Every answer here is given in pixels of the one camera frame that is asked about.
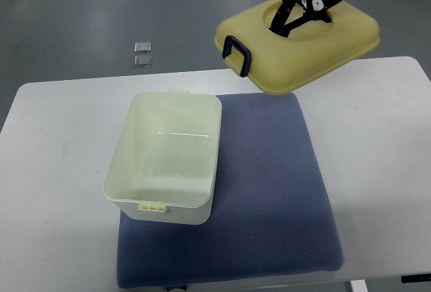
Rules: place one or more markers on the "yellow box lid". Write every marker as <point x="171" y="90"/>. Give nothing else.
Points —
<point x="278" y="65"/>

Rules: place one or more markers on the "lower metal floor plate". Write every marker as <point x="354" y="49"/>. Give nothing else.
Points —
<point x="143" y="60"/>

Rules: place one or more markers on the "metal floor plate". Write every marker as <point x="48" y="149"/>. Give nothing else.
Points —
<point x="143" y="47"/>
<point x="143" y="60"/>

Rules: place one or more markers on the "blue padded mat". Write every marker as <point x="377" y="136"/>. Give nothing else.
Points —
<point x="271" y="214"/>

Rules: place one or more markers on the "upper metal floor plate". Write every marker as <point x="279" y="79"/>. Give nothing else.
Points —
<point x="143" y="47"/>

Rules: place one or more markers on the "white storage box base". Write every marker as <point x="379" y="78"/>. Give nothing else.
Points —
<point x="164" y="163"/>

